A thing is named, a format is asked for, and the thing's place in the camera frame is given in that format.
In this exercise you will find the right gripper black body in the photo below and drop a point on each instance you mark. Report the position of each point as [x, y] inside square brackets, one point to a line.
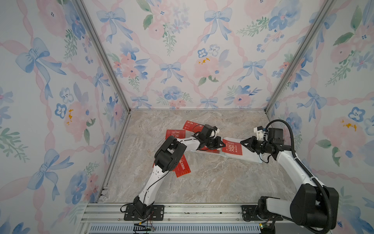
[262, 146]

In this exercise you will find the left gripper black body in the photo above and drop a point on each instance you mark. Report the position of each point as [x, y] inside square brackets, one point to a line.
[212, 144]

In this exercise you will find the red card get rich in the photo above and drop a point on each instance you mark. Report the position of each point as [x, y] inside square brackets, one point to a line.
[232, 148]

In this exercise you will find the red card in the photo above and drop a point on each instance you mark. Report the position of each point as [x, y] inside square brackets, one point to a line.
[192, 126]
[176, 133]
[214, 151]

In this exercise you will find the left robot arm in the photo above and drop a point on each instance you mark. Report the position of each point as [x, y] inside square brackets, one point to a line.
[166, 159]

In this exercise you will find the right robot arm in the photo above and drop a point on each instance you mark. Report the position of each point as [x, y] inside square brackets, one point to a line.
[314, 206]

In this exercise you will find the red card 100 percent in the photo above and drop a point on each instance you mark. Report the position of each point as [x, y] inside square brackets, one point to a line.
[182, 167]

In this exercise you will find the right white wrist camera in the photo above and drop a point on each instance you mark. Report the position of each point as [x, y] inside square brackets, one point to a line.
[260, 133]

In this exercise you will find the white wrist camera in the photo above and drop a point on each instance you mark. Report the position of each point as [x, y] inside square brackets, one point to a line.
[260, 133]
[215, 132]

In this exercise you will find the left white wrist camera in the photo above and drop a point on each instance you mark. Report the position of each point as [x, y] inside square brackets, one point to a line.
[215, 132]

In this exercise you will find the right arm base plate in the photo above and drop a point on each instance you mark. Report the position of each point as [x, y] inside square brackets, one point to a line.
[256, 213]

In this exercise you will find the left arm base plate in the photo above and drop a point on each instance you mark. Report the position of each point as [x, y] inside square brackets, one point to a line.
[153, 213]

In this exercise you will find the aluminium front rail frame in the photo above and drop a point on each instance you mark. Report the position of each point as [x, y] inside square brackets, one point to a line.
[179, 218]

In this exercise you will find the right aluminium corner post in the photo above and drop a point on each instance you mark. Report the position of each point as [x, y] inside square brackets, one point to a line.
[320, 18]

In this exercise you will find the aluminium corner post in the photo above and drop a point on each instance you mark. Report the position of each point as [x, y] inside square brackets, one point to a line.
[87, 22]
[320, 18]

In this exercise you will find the left aluminium corner post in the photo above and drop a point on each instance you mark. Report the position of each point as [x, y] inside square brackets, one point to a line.
[87, 22]

